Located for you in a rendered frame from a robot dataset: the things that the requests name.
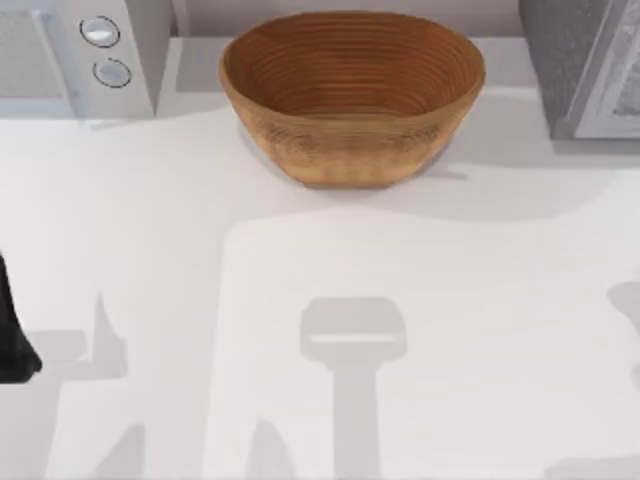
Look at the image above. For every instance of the round grey microwave knob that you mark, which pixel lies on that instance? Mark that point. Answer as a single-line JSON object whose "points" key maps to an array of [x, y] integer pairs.
{"points": [[99, 32], [112, 72]]}

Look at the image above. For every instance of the pale microwave oven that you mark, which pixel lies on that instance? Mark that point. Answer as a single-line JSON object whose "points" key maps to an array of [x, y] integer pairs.
{"points": [[50, 60]]}

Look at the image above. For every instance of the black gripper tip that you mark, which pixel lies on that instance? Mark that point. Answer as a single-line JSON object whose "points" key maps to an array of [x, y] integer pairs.
{"points": [[12, 345]]}

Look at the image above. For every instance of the brown woven basket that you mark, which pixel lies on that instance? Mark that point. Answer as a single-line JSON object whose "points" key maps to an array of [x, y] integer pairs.
{"points": [[350, 85]]}

